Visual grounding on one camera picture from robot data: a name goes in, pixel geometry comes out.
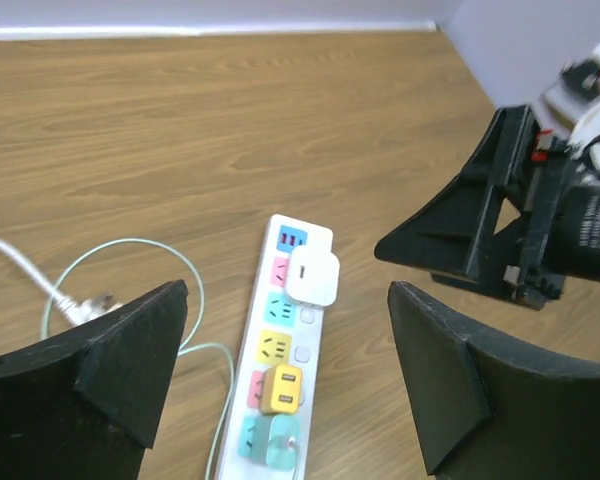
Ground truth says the teal charger plug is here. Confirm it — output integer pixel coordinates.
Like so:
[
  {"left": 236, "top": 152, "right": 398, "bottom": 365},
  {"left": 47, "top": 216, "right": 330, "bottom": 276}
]
[{"left": 251, "top": 414, "right": 300, "bottom": 472}]

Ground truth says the white power strip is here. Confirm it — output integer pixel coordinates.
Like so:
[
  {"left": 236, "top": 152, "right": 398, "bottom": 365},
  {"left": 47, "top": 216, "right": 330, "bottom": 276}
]
[{"left": 214, "top": 214, "right": 333, "bottom": 480}]

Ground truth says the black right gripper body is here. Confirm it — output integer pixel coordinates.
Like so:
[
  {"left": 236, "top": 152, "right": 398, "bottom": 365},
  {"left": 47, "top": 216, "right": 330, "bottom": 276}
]
[{"left": 479, "top": 105, "right": 575, "bottom": 310}]

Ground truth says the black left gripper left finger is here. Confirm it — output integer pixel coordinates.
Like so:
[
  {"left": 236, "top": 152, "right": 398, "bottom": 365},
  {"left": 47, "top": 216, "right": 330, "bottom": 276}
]
[{"left": 0, "top": 280, "right": 187, "bottom": 480}]

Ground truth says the white square charger plug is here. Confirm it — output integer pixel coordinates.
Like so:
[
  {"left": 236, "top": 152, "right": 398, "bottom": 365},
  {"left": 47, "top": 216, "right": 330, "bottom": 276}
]
[{"left": 284, "top": 245, "right": 341, "bottom": 308}]

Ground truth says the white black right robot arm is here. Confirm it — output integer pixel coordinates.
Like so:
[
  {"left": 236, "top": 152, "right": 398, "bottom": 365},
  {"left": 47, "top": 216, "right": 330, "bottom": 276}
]
[{"left": 374, "top": 104, "right": 600, "bottom": 310}]

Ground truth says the thin pale green cable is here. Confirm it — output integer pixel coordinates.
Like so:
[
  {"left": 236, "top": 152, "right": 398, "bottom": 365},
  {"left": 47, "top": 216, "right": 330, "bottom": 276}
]
[{"left": 39, "top": 237, "right": 299, "bottom": 480}]

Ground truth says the yellow usb charger plug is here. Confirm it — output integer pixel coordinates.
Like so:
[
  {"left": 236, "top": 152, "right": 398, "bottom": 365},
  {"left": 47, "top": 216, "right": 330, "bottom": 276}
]
[{"left": 259, "top": 364, "right": 303, "bottom": 415}]

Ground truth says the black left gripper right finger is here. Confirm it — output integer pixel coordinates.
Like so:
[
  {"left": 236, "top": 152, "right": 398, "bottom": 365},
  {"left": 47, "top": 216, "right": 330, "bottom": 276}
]
[{"left": 388, "top": 282, "right": 600, "bottom": 479}]

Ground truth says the white power strip cord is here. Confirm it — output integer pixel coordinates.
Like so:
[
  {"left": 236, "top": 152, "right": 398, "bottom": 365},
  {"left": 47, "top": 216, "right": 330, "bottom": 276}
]
[{"left": 0, "top": 238, "right": 119, "bottom": 326}]

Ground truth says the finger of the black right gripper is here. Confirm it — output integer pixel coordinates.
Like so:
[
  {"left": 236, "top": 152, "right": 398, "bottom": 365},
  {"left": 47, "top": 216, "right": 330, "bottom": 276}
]
[{"left": 373, "top": 149, "right": 524, "bottom": 291}]

